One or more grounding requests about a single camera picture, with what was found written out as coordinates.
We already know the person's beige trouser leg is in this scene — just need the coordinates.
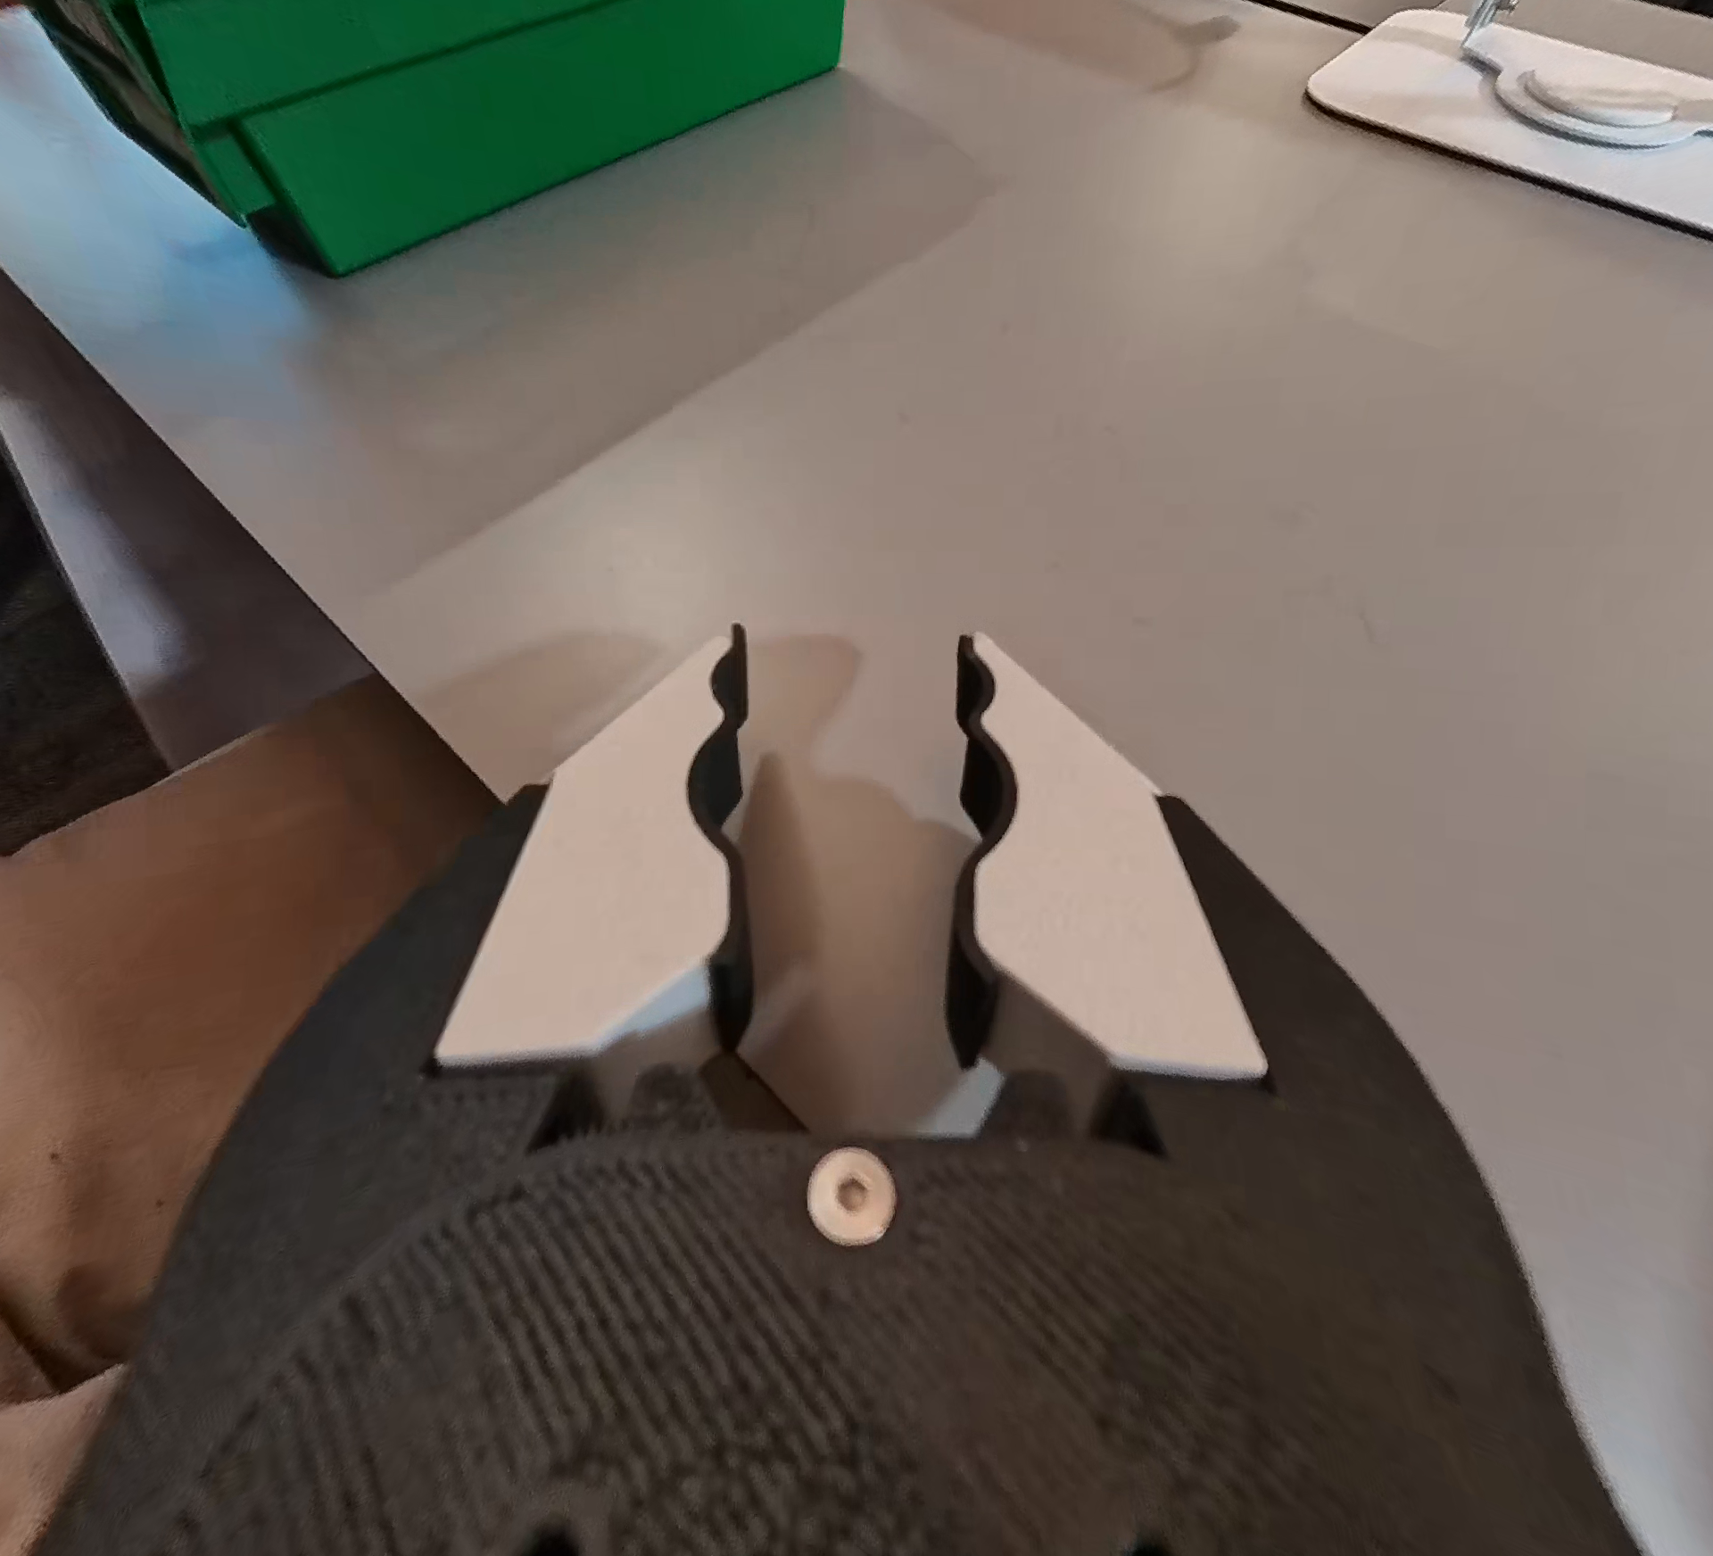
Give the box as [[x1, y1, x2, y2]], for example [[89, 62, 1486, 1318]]
[[0, 671, 503, 1556]]

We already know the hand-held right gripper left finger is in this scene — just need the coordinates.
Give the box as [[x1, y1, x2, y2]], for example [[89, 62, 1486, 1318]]
[[436, 624, 759, 1101]]

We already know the clear document stand white base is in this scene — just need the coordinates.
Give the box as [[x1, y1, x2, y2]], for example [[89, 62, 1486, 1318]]
[[1305, 0, 1713, 239]]

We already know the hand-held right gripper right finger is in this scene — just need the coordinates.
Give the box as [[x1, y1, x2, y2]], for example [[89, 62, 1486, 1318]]
[[949, 634, 1270, 1081]]

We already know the stack of green bins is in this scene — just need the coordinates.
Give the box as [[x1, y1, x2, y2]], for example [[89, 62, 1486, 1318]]
[[0, 0, 867, 276]]

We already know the grey desk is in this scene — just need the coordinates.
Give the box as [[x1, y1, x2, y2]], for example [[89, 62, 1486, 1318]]
[[0, 0, 1713, 1556]]

